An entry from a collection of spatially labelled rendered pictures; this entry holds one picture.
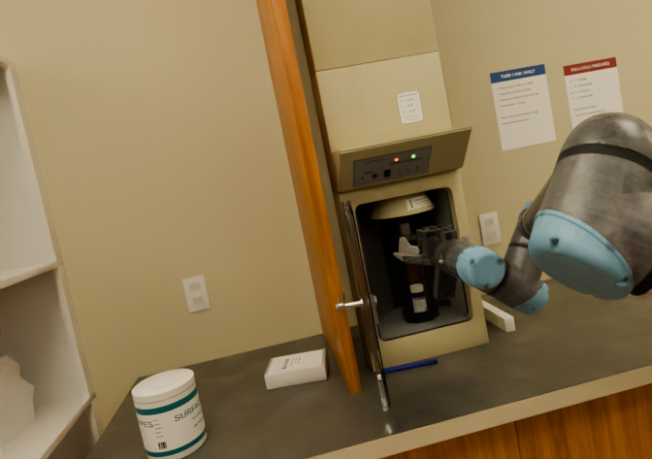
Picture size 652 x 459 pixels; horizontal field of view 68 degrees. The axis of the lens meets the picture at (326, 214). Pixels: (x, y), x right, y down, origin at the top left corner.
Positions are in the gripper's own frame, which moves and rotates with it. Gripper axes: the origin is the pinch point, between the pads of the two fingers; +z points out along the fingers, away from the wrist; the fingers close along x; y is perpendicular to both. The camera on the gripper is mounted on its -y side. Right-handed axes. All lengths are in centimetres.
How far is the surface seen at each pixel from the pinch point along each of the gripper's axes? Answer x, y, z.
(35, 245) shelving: 109, 18, 44
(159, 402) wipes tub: 66, -15, -18
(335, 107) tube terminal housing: 14.8, 39.2, 3.0
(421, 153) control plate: -2.0, 24.1, -5.6
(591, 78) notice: -88, 37, 46
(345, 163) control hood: 16.5, 25.3, -6.6
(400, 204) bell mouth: 2.3, 12.0, 4.8
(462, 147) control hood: -12.4, 23.8, -5.2
